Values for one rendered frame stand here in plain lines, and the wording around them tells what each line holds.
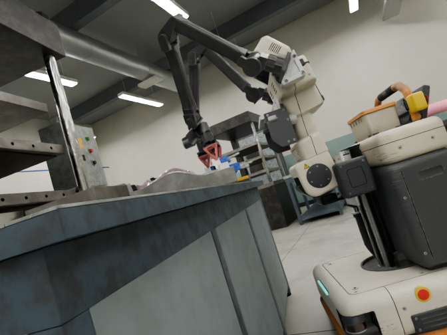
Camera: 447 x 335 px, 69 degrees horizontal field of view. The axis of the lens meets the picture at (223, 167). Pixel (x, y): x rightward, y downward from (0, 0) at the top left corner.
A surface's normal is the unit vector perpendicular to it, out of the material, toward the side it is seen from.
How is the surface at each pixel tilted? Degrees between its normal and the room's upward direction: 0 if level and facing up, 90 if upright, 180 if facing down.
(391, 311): 90
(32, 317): 90
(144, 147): 90
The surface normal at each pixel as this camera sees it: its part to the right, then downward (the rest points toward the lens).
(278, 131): -0.09, -0.07
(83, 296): 0.93, -0.31
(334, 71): -0.40, 0.04
